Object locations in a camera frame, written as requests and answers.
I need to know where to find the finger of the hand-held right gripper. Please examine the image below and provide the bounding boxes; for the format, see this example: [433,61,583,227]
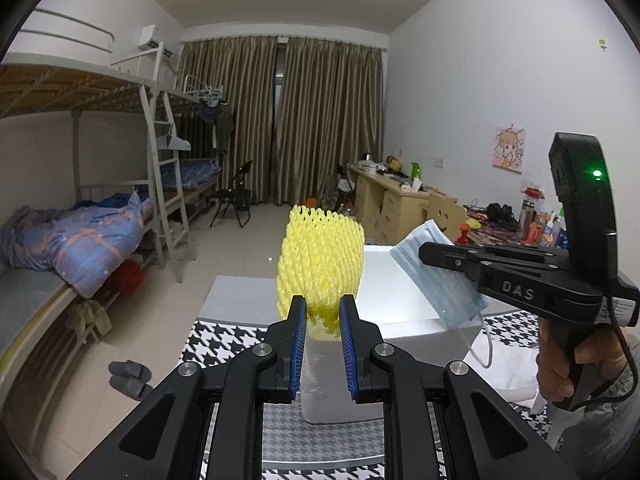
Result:
[454,243,568,258]
[419,241,571,281]

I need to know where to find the white cloth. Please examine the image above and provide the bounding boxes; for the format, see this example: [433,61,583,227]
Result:
[465,330,548,413]

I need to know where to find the person's right hand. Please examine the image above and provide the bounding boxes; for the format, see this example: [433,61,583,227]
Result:
[536,322,628,403]

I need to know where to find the blue plaid quilt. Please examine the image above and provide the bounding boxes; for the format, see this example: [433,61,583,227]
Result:
[0,192,153,298]

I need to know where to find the pink wall poster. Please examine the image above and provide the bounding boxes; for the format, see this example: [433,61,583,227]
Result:
[492,126,527,174]

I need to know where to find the wooden smiley chair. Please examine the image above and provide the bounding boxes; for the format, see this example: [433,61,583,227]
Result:
[427,192,472,242]

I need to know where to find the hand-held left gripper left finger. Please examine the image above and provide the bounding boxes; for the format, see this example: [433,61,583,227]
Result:
[65,296,307,480]

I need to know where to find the wooden desk with drawers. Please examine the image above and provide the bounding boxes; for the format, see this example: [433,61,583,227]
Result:
[347,162,432,247]

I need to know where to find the white foam box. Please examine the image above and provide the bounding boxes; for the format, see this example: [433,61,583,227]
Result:
[295,310,483,426]

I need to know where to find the beige clothes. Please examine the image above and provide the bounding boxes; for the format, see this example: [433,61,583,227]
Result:
[67,300,114,344]

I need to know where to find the red bag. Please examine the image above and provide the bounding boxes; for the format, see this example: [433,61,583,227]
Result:
[117,259,147,297]

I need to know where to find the houndstooth tablecloth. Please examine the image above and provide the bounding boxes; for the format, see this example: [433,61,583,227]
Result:
[177,310,556,480]

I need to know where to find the large white metal bunk bed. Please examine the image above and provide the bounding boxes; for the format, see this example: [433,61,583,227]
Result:
[0,7,196,411]

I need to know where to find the brown curtain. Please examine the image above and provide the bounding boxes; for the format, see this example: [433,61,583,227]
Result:
[177,35,279,206]
[275,37,384,206]

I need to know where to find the white bunk ladder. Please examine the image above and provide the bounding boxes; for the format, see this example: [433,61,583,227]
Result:
[140,42,193,281]

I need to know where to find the cluttered desk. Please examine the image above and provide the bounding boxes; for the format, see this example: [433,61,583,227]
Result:
[464,207,571,249]

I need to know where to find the black folding chair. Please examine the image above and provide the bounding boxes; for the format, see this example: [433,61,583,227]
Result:
[209,160,254,229]

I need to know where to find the small white metal bunk bed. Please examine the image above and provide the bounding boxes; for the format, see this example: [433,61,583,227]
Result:
[150,72,226,226]

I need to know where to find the grey slipper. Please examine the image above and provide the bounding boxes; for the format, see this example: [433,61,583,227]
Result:
[111,377,155,401]
[109,360,152,382]

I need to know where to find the person's right forearm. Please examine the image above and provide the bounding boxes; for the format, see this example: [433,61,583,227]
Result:
[550,332,640,480]

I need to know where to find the blue bed sheet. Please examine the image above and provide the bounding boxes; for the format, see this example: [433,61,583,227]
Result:
[177,160,221,190]

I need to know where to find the yellow foam fruit net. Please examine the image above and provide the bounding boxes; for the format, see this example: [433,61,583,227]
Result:
[275,204,365,337]

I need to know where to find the dark hanging clothes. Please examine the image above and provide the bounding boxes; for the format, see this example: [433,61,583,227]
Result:
[197,95,234,157]

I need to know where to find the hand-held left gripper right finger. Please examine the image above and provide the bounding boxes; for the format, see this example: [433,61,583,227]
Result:
[340,295,583,480]

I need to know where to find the grey mattress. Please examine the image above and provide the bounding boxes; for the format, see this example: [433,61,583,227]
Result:
[0,260,77,363]

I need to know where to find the blue face mask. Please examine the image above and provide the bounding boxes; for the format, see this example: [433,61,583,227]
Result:
[389,220,495,367]

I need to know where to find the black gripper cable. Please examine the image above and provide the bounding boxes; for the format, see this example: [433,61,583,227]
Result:
[574,232,637,411]

